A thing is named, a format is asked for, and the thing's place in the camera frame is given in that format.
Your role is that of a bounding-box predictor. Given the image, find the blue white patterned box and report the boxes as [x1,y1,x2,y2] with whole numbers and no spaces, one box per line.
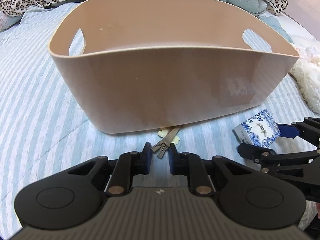
[234,109,281,148]

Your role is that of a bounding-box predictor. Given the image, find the metal keys with charm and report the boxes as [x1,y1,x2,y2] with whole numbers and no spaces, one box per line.
[151,126,182,159]

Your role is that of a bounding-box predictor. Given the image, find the white fluffy plush toy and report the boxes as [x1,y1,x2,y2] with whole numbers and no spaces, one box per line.
[290,43,320,114]

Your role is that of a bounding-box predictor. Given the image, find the blue striped bed sheet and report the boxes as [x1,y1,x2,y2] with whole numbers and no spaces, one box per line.
[1,3,315,239]

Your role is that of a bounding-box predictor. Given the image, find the beige plastic storage basket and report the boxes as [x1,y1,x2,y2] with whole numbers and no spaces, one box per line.
[48,0,299,134]

